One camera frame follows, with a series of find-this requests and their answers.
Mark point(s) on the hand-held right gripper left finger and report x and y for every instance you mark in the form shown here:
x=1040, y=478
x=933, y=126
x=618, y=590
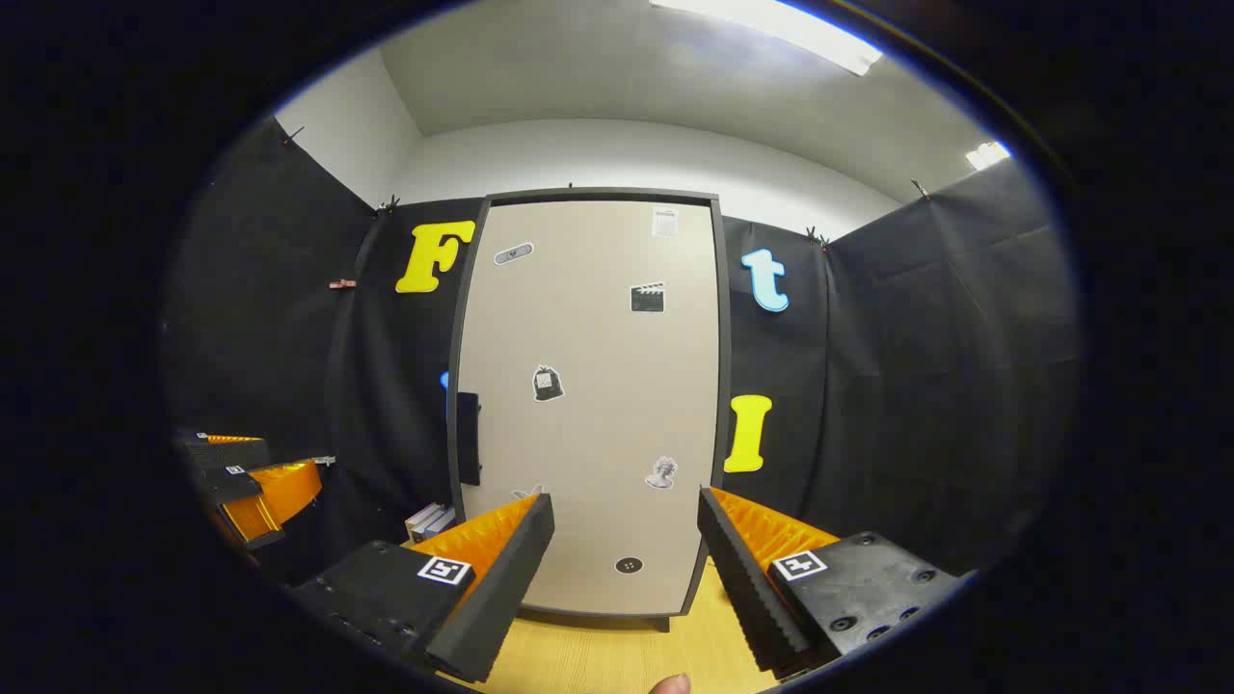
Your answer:
x=501, y=598

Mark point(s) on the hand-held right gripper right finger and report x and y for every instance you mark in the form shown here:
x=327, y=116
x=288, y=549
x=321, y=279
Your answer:
x=742, y=588

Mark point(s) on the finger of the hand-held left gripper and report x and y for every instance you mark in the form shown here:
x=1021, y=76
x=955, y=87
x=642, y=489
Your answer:
x=236, y=485
x=236, y=453

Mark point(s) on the light grey cabinet door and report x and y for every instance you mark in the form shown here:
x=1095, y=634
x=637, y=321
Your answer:
x=598, y=434

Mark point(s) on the dark grey cabinet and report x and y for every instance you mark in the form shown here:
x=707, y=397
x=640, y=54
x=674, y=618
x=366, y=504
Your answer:
x=724, y=366

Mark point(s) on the black backdrop cloth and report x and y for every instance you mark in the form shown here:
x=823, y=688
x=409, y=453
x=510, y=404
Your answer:
x=916, y=386

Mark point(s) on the small ceiling light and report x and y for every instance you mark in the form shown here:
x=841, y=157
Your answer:
x=988, y=155

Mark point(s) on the long ceiling light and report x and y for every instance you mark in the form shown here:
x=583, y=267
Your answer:
x=771, y=29

